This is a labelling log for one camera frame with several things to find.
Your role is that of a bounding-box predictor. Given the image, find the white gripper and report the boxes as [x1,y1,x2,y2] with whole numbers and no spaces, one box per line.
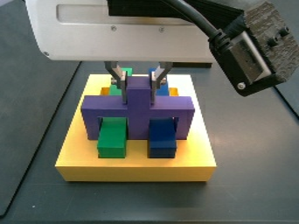
[25,0,213,103]

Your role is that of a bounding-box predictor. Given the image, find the purple comb-shaped block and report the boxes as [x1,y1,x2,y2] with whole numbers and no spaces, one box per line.
[80,76,195,140]

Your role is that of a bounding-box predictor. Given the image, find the yellow slotted board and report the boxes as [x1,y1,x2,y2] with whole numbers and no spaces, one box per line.
[56,74,216,182]

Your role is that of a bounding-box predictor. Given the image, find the green long bar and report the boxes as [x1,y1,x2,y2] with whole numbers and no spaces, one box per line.
[96,67,133,159]

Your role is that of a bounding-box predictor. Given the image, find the blue long bar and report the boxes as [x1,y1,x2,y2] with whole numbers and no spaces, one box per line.
[146,67,177,159]

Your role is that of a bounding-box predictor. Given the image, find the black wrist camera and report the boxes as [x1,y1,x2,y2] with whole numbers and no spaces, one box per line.
[209,0,299,96]

